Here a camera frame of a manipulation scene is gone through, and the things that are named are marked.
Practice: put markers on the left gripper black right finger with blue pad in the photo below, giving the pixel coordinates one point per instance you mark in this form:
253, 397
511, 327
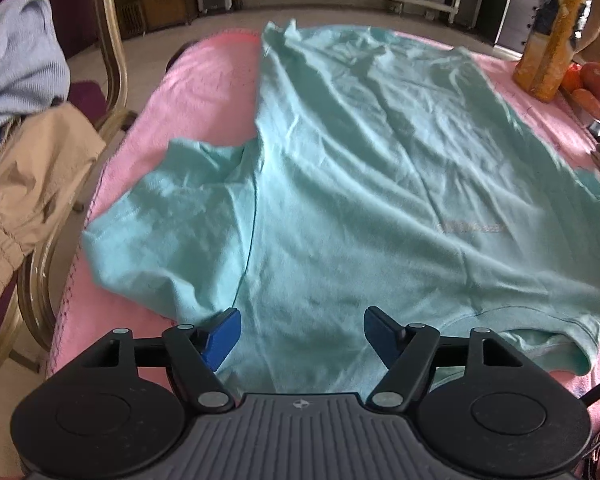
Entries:
478, 404

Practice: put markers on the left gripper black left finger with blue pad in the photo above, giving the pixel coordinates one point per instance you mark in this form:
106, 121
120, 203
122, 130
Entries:
124, 403

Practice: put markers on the teal t-shirt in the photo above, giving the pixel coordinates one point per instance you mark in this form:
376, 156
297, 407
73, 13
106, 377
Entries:
360, 199

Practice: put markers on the beige jacket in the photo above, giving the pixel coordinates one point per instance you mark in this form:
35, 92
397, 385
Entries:
44, 162

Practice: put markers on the pink embroidered blanket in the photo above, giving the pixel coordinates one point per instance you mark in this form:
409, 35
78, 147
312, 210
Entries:
200, 95

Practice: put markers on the orange and red fruits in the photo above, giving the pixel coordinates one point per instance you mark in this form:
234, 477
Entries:
582, 82

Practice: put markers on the light blue knit sweater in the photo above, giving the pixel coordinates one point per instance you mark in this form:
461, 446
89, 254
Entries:
34, 72

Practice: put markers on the black drawer cabinet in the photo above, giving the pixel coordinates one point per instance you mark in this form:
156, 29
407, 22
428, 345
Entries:
505, 23

